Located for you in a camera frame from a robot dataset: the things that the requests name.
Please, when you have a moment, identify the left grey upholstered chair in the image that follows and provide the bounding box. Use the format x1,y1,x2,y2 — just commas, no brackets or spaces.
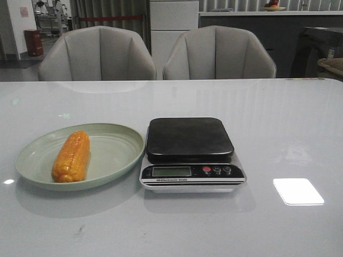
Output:
38,26,156,81

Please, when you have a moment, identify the red trash bin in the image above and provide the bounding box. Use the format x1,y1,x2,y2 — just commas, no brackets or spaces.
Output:
24,29,43,57

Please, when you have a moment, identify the dark grey counter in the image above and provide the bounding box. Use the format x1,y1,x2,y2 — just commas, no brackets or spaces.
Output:
199,11,342,78

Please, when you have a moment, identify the grey upholstered chair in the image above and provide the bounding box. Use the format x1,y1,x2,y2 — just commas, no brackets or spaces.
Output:
163,26,277,80
38,26,156,81

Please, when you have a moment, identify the white cabinet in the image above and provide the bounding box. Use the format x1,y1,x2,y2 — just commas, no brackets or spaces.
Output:
149,1,199,80

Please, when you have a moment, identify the black electronic kitchen scale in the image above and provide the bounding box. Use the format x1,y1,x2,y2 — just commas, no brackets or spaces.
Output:
139,117,247,193

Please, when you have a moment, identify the right grey upholstered chair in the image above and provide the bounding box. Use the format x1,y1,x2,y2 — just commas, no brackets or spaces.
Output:
163,26,277,80

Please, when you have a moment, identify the beige cushion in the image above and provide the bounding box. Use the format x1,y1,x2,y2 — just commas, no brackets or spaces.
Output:
317,58,343,81

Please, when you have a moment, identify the light green plate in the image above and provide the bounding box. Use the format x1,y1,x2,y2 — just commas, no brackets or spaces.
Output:
15,123,145,191

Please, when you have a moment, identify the red barrier tape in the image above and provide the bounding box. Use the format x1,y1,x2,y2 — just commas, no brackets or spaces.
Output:
78,14,145,22

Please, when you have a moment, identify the plate with fruit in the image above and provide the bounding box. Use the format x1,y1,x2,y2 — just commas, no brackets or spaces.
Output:
263,0,286,11

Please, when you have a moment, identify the black appliance at right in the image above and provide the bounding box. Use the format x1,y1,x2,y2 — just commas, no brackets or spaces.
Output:
290,27,342,78

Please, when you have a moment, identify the orange corn cob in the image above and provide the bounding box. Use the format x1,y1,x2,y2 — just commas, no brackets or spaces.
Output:
51,131,90,183

